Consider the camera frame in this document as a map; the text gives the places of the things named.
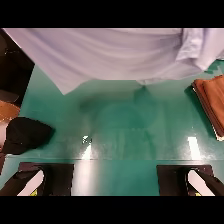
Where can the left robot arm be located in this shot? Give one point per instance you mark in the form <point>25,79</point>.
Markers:
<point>25,181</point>

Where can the pale lilac shirt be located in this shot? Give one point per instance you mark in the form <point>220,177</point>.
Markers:
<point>100,53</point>

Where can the orange-brown folded garment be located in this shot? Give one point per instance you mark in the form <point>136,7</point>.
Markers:
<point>213,100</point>

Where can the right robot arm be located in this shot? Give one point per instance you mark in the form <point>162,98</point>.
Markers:
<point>196,181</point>

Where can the black garment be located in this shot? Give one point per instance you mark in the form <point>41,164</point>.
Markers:
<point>25,135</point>

